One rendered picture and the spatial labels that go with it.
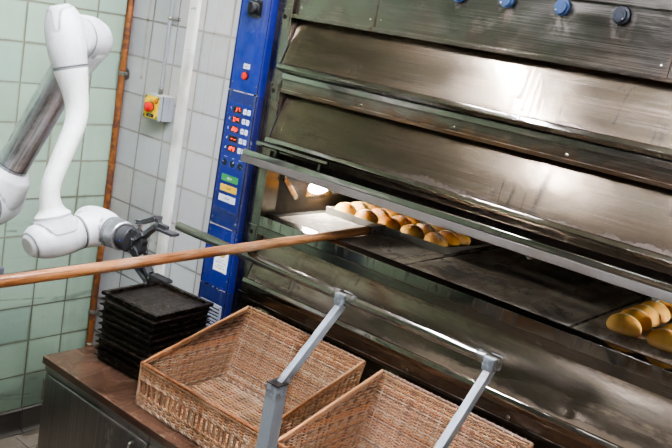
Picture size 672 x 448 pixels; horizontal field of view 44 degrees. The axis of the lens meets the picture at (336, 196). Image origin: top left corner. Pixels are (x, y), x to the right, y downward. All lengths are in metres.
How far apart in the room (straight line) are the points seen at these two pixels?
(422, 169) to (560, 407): 0.80
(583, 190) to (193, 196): 1.57
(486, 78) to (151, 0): 1.57
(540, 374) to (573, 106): 0.76
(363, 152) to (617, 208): 0.85
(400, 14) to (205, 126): 0.95
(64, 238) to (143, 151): 1.13
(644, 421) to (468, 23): 1.21
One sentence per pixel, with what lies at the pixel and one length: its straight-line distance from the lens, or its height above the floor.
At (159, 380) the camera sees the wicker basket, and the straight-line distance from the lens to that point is 2.79.
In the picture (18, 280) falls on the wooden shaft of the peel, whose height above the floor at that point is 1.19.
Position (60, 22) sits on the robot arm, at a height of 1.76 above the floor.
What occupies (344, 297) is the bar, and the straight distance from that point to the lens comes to 2.34.
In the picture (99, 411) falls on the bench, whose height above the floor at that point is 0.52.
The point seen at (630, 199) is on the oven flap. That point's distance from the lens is 2.34.
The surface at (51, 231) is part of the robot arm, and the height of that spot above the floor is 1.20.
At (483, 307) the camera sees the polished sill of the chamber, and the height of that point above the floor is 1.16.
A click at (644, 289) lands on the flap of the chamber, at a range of 2.17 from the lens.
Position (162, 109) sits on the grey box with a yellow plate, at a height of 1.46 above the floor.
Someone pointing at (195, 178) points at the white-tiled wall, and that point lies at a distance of 3.31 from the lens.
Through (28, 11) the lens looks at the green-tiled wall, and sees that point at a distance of 3.41.
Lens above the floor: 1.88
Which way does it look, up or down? 11 degrees down
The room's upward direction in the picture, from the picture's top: 10 degrees clockwise
